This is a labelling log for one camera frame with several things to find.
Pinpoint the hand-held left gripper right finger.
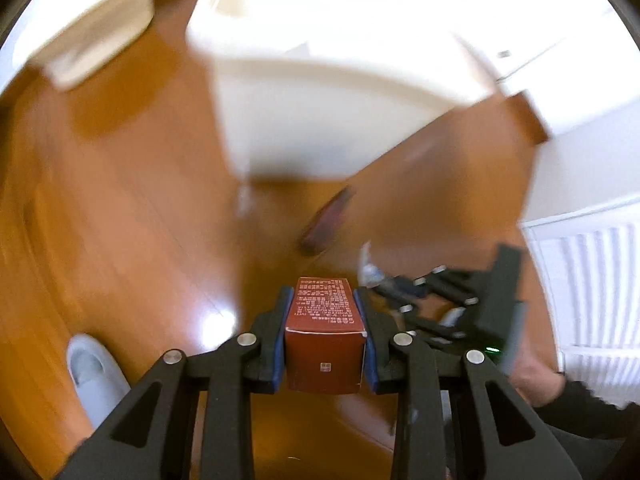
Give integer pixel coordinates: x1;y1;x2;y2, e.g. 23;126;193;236
354;287;583;480

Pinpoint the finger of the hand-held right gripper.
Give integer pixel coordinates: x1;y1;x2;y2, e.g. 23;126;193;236
380;266;493;308
400;304;488;356

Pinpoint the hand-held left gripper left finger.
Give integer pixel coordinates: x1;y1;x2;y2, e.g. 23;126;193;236
57;285;296;480

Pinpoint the small red-brown carton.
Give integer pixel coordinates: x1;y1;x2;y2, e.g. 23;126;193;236
284;276;368;395

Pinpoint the white carton with blue print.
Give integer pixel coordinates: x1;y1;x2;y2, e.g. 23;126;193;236
360;241;396;291

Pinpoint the white plastic bin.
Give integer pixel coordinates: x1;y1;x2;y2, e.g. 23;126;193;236
186;0;506;181

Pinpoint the person's right hand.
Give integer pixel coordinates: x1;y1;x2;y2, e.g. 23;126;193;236
512;357;568;408

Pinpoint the white louvred door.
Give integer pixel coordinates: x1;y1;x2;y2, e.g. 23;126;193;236
520;200;640;411

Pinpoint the red box with gold border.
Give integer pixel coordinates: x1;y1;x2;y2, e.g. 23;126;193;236
299;186;357;256

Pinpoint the person's left white slipper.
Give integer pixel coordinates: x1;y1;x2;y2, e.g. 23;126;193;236
66;334;132;431

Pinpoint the white cabinet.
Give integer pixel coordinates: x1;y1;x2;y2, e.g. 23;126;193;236
450;7;637;138

